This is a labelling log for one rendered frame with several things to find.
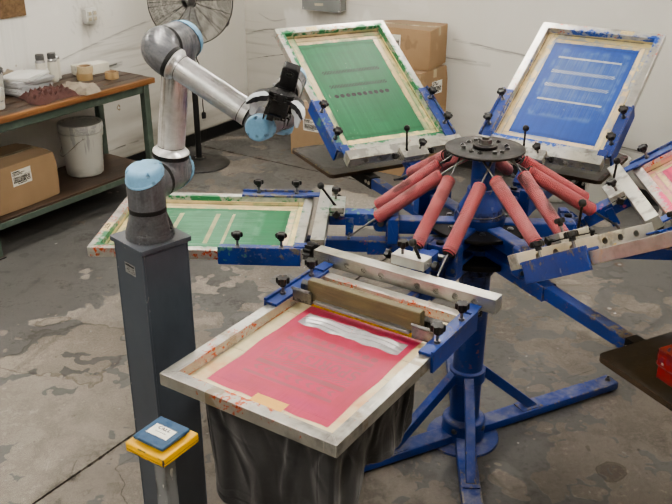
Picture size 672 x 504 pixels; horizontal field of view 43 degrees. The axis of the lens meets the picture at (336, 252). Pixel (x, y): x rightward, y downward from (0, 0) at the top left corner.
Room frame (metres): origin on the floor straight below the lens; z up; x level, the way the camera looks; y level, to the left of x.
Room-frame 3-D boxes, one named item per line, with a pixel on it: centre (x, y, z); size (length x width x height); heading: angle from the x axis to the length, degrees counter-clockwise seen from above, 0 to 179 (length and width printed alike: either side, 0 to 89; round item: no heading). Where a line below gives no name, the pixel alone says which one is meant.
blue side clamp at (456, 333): (2.21, -0.34, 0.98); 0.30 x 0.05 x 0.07; 147
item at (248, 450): (1.92, 0.19, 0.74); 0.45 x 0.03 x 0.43; 57
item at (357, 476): (2.00, -0.12, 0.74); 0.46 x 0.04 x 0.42; 147
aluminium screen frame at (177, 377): (2.16, 0.03, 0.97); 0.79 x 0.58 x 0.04; 147
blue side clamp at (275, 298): (2.52, 0.13, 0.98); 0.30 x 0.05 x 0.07; 147
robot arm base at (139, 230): (2.46, 0.58, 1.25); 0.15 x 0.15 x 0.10
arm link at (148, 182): (2.47, 0.58, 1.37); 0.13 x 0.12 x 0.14; 158
